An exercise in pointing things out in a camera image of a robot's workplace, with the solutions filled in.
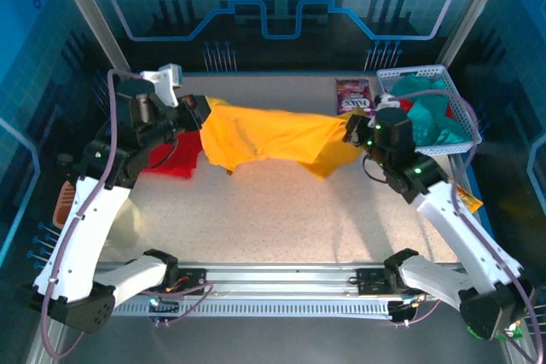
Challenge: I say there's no purple Fox's candy bag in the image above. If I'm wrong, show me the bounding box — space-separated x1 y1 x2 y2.
335 78 377 117

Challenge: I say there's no aluminium frame post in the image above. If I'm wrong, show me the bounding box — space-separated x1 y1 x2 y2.
49 0 136 84
437 0 513 69

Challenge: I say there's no white plastic mesh basket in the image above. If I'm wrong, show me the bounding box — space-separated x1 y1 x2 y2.
375 64 484 156

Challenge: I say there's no aluminium front rail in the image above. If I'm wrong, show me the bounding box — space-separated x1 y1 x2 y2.
93 261 470 301

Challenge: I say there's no teal t-shirt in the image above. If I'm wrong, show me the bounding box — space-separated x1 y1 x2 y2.
390 72 470 147

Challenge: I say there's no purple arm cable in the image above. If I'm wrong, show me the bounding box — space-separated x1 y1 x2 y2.
40 68 214 361
390 89 543 364

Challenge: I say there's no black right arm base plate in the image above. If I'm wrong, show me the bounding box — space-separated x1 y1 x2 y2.
356 268 400 297

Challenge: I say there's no pink and cream knife block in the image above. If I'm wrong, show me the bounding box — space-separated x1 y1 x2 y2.
51 179 142 261

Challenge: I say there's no yellow t-shirt with print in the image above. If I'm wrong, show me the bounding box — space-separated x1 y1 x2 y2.
200 96 372 180

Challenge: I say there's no crumpled red t-shirt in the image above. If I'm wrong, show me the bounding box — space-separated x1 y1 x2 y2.
398 98 454 120

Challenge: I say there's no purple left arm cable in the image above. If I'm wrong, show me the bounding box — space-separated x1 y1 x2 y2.
40 68 214 361

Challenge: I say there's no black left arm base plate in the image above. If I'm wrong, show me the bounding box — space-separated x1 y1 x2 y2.
170 267 209 293

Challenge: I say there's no small black controller box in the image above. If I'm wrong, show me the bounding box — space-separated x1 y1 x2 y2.
147 295 180 326
387 299 421 326

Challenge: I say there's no folded red t-shirt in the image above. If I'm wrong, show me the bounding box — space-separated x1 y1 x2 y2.
142 129 204 180

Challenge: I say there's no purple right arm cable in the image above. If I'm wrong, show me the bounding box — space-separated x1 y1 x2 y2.
390 89 543 364

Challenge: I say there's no grey slotted cable duct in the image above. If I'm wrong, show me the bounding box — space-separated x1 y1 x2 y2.
113 298 393 318

